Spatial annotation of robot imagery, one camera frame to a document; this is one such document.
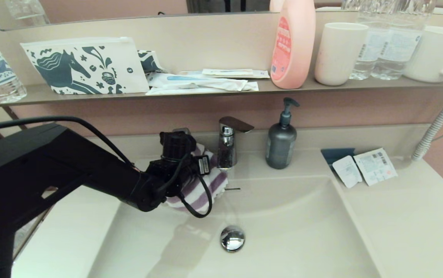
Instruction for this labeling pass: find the purple white striped towel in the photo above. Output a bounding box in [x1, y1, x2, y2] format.
[165, 143, 229, 215]

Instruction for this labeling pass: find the chrome faucet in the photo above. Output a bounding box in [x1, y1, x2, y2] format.
[216, 116, 255, 173]

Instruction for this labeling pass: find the beige ceramic sink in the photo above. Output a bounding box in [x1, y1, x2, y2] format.
[86, 154, 384, 278]

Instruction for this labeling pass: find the long white amenity packet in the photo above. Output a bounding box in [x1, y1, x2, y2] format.
[145, 81, 259, 96]

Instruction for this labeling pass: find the chrome drain stopper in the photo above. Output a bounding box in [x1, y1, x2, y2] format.
[220, 225, 245, 252]

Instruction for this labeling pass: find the dark grey soap dispenser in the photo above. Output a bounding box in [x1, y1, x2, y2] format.
[265, 97, 300, 170]

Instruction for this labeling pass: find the white toothbrush packet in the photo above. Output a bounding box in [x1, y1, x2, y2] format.
[146, 72, 249, 92]

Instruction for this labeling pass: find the flat pale amenity packet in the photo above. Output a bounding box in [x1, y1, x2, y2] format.
[178, 68, 270, 79]

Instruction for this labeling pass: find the small blue print pouch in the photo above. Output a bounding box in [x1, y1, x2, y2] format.
[138, 49, 165, 74]

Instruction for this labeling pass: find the dark blue tray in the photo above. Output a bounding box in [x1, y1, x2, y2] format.
[320, 147, 355, 170]

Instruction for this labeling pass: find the small white sachet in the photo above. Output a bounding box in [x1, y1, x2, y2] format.
[331, 155, 362, 188]

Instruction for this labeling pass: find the pink lotion bottle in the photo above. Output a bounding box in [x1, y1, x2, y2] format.
[270, 0, 316, 90]

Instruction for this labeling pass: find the white horse print pouch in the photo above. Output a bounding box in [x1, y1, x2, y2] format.
[20, 36, 150, 95]

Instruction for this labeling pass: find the large white barcode sachet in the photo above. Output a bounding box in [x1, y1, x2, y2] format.
[352, 147, 397, 186]

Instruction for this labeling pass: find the white tumbler cup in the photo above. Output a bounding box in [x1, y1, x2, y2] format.
[314, 22, 369, 86]

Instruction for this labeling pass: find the plastic wrapped bottle pack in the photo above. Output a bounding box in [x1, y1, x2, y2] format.
[13, 218, 41, 251]

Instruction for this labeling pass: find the clear plastic water bottle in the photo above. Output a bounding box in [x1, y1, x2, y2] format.
[349, 0, 392, 81]
[370, 0, 436, 81]

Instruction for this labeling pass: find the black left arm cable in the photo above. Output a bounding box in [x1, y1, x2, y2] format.
[0, 115, 213, 219]

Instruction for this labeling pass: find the wall mirror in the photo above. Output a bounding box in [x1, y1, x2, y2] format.
[0, 0, 443, 32]

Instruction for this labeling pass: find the beige wall shelf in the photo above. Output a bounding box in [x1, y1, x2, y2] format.
[0, 75, 443, 109]

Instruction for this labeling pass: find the white coiled cord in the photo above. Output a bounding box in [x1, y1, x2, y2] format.
[411, 94, 443, 161]

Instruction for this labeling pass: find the white handled mug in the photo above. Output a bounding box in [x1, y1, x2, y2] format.
[403, 25, 443, 83]

